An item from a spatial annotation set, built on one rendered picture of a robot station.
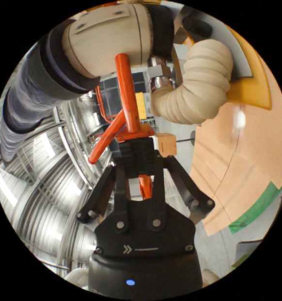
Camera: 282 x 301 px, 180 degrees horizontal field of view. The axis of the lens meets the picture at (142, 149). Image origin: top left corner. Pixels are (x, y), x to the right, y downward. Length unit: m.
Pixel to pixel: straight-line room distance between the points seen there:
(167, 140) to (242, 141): 1.45
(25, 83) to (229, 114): 0.49
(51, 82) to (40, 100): 0.06
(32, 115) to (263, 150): 0.57
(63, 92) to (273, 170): 0.45
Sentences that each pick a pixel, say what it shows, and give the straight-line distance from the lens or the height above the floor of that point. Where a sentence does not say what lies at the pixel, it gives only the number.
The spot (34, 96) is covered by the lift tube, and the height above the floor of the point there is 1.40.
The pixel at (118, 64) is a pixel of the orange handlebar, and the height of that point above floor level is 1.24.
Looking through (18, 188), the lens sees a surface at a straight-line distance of 5.06.
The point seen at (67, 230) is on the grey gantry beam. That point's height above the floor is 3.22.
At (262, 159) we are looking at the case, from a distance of 0.30.
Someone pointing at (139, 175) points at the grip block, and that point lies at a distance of 0.16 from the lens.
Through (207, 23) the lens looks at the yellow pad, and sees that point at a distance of 0.16.
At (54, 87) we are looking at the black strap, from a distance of 0.18.
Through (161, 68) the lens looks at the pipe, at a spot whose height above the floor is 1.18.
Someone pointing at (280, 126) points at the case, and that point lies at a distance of 0.28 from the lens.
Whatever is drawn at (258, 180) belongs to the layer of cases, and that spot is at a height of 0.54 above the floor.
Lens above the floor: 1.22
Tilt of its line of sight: 2 degrees up
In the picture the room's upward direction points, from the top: 99 degrees counter-clockwise
